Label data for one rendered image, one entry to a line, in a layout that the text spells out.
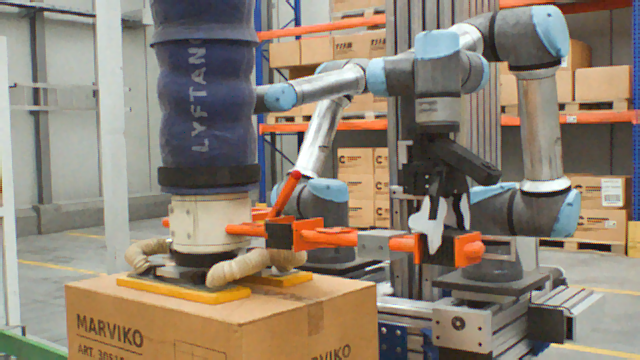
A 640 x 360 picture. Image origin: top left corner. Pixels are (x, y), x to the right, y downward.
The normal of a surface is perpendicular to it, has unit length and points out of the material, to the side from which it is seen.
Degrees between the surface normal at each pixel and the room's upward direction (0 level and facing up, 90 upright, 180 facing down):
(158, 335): 90
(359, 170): 92
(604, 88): 91
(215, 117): 106
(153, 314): 90
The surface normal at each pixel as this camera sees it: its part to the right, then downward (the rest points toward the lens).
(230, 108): 0.64, 0.30
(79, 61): 0.80, 0.02
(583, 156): -0.59, 0.07
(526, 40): -0.55, 0.32
